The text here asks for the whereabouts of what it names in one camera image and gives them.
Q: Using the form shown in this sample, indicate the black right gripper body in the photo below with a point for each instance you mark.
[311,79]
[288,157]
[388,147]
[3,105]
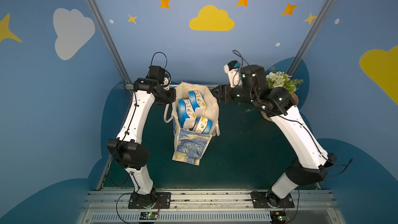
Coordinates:
[224,93]

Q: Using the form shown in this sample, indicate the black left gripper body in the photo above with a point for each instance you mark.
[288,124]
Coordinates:
[169,95]

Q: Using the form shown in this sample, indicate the canvas bag starry night print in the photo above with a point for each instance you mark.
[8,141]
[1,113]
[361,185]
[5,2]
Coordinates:
[189,146]

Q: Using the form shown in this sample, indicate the purple snail tissue pack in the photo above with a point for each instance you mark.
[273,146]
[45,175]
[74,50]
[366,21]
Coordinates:
[202,125]

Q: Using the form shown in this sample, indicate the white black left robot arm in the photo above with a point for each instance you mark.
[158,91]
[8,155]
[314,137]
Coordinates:
[127,147]

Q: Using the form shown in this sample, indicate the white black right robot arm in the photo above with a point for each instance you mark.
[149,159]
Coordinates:
[249,84]

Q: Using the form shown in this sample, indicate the artificial white flower plant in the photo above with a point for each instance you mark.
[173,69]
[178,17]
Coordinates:
[279,79]

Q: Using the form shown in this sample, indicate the left green circuit board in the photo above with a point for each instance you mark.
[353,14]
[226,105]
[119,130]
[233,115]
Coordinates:
[149,215]

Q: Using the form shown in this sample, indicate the green circuit board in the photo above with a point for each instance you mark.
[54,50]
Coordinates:
[278,217]
[149,215]

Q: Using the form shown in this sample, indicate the right green circuit board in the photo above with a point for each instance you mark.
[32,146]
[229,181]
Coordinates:
[278,217]

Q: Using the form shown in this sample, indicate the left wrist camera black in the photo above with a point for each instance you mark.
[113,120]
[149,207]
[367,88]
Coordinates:
[157,73]

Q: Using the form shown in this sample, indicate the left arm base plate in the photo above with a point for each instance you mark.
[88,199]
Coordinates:
[153,200]

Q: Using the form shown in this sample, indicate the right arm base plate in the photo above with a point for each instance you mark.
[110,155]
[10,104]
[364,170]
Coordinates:
[267,199]

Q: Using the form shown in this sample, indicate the aluminium rail frame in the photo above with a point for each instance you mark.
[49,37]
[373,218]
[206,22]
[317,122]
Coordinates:
[210,206]

